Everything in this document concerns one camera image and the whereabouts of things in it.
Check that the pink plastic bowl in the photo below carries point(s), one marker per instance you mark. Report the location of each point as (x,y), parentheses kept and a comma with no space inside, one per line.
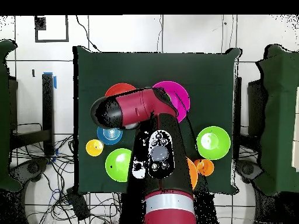
(181,93)

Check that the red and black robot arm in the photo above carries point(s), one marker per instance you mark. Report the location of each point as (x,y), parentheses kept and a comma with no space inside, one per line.
(163,130)

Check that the blue plastic bowl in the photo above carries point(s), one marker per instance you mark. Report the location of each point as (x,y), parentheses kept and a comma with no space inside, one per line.
(109,137)

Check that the red plastic bowl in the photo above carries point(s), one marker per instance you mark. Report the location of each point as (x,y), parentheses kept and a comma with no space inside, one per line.
(119,88)

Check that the large green plastic bowl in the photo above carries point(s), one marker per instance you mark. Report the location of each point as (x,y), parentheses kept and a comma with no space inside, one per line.
(213,149)
(116,168)

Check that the dark green table cloth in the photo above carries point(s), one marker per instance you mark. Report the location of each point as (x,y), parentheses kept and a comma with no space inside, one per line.
(151,67)

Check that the yellow plastic cup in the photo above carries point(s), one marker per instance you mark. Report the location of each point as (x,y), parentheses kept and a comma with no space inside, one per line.
(93,149)

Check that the large orange plastic bowl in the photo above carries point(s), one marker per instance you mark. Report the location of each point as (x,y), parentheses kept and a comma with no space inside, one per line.
(192,172)

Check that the orange plastic cup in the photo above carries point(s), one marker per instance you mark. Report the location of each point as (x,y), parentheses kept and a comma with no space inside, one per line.
(206,167)

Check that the black metal stand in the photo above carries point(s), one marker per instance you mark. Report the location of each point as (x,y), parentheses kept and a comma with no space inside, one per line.
(237,116)
(48,112)

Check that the black chair base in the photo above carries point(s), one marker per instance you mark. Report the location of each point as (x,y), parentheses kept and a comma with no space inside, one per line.
(30,168)

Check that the green cloth side table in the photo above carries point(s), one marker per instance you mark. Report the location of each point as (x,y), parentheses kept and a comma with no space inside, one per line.
(4,116)
(280,116)

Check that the white box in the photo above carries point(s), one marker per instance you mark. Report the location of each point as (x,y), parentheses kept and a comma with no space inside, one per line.
(296,128)

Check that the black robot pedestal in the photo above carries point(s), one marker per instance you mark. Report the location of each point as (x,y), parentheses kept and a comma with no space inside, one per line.
(130,210)

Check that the black square floor frame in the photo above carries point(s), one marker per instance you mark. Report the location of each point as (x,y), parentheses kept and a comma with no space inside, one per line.
(39,23)

